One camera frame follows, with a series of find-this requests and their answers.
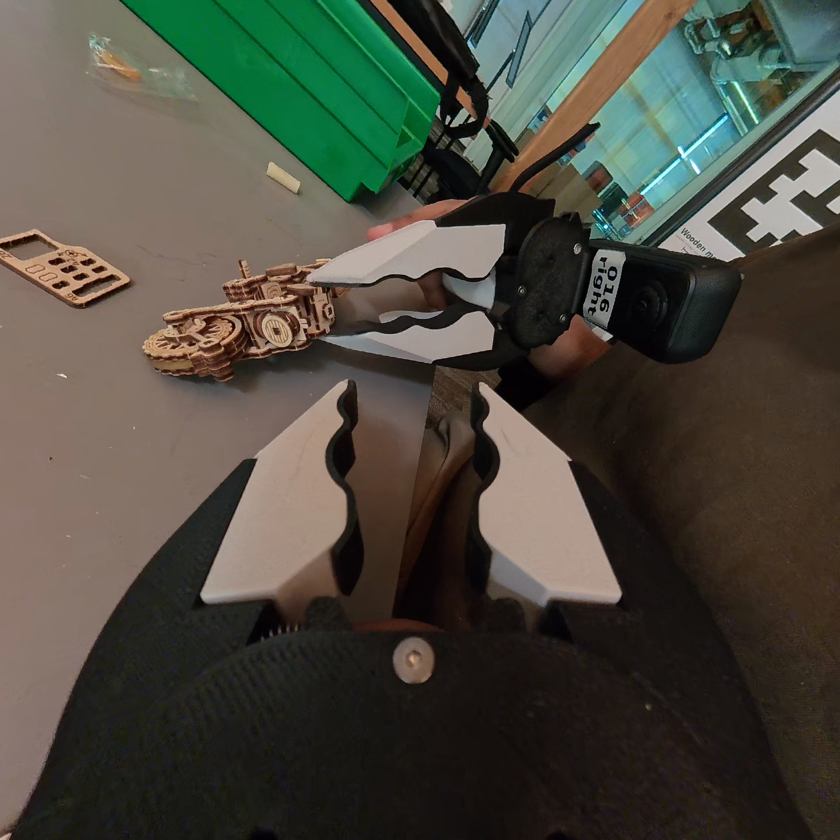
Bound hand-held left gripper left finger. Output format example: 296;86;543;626
200;379;365;608

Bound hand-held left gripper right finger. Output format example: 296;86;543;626
469;382;623;606

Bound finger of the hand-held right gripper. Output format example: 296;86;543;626
306;220;508;308
325;304;496;366

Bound wooden motorcycle model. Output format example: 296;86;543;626
143;258;352;383

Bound person's right forearm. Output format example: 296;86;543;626
512;223;840;840

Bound person's right hand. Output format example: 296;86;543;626
367;197;618;385

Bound black office chair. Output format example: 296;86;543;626
394;0;526;206

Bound person's beige trousers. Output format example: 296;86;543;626
394;410;490;621

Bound wooden beam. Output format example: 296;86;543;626
492;0;697;193

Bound green plastic bin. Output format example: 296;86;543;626
118;0;441;203

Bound metal ventilation pipes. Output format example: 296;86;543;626
679;0;840;126

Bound wooden cutout panel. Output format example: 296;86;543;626
0;228;131;309

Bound clear plastic parts bag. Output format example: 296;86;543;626
88;34;198;111

